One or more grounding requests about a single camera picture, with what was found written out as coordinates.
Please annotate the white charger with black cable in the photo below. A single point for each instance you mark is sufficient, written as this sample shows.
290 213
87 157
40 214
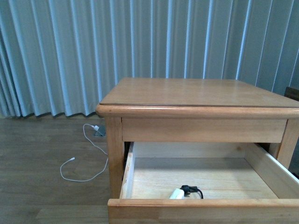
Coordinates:
185 190

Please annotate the wooden drawer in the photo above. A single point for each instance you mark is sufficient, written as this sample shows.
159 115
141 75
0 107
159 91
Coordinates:
241 184

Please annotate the grey floor power socket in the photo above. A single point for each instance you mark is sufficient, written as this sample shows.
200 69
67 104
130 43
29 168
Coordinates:
99 131

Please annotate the light wooden nightstand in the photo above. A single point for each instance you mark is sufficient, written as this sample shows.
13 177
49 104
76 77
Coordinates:
194 110

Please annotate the light blue pleated curtain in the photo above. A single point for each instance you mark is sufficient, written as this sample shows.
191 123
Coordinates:
64 56

